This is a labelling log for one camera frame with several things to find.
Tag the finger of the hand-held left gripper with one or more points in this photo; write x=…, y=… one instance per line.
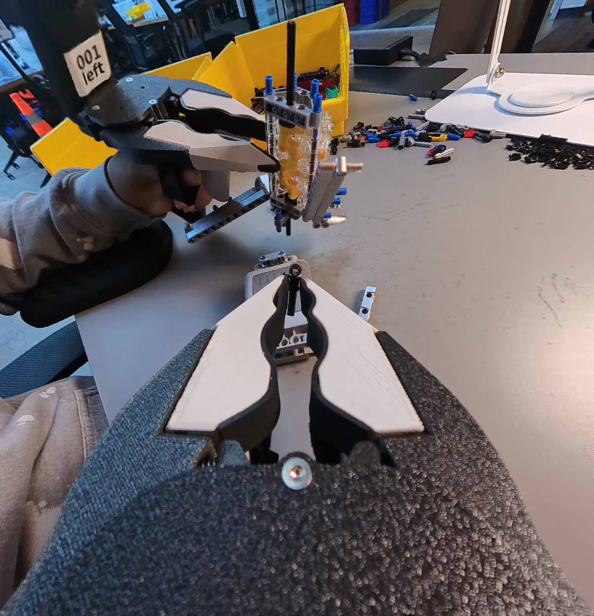
x=215, y=154
x=215, y=114

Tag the heap of red black parts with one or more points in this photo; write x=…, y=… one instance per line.
x=326, y=82

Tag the pile of small black parts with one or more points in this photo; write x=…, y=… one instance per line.
x=557, y=154

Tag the black office chair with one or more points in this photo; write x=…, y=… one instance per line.
x=37, y=361

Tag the scattered small coloured parts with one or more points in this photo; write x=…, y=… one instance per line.
x=403, y=135

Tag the person's left hand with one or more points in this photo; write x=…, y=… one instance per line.
x=138, y=188

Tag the black long connector pin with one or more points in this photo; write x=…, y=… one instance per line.
x=293, y=284

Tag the person's left forearm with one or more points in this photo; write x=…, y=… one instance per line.
x=56, y=226

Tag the yellow plastic bin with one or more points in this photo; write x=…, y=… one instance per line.
x=254, y=53
x=56, y=144

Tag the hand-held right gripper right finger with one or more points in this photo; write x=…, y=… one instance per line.
x=369, y=380

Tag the black flat panel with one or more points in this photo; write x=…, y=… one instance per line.
x=403, y=82

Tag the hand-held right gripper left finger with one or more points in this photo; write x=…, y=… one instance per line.
x=220, y=380

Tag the toy engine model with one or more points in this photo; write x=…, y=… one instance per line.
x=297, y=154

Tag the small black box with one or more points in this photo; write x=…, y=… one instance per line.
x=384, y=50

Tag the grey battery box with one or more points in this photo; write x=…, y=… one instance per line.
x=261, y=281

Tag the white lamp base plate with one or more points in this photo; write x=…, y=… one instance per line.
x=547, y=96

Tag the white three-hole beam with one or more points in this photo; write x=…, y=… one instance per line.
x=366, y=301

